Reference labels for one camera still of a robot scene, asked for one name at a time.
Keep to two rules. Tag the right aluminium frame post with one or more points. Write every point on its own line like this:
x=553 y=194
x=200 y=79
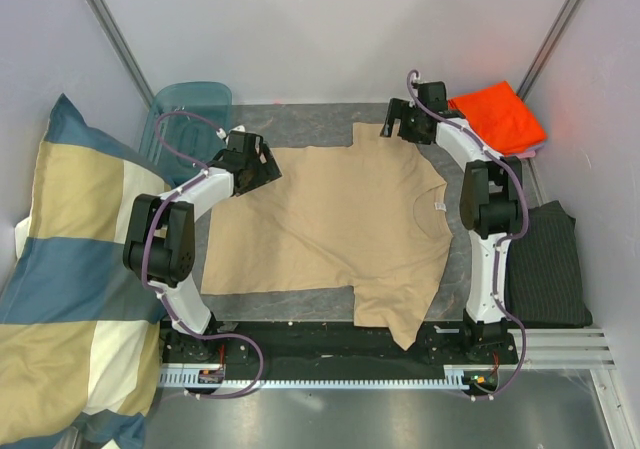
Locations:
x=552 y=39

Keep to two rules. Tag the beige t shirt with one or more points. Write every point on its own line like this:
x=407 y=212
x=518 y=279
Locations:
x=370 y=216

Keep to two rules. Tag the white slotted cable duct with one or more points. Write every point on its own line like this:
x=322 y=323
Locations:
x=194 y=376

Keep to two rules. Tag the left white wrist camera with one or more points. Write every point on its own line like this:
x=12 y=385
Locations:
x=225 y=135

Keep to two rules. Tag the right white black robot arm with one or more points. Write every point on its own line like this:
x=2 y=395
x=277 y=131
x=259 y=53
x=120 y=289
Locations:
x=492 y=204

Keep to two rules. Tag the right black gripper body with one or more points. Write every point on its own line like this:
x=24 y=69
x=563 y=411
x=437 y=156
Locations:
x=409 y=129

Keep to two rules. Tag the aluminium frame post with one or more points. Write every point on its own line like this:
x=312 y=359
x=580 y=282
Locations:
x=552 y=39
x=117 y=40

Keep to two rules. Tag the blue plastic bin lid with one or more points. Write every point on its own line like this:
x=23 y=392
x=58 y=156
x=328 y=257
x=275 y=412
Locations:
x=187 y=115

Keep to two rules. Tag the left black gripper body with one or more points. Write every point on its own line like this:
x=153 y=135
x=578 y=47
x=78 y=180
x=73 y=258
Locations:
x=260 y=174

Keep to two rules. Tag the pink folded t shirt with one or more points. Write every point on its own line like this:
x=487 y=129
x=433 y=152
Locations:
x=529 y=152

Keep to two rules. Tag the blue beige striped pillow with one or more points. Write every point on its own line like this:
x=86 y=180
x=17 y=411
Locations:
x=79 y=332

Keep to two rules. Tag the aluminium floor rails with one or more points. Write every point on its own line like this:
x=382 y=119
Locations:
x=575 y=349

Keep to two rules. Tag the dark striped folded garment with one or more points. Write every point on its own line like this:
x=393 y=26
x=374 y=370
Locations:
x=543 y=286

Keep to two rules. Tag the orange folded t shirt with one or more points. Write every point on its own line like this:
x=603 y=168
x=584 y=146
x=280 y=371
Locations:
x=501 y=119

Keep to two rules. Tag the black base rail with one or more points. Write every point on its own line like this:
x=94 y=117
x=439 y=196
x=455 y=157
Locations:
x=306 y=349

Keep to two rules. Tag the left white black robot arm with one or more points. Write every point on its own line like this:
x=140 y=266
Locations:
x=160 y=242

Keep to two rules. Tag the left aluminium frame post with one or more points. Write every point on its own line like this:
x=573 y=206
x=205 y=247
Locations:
x=117 y=40

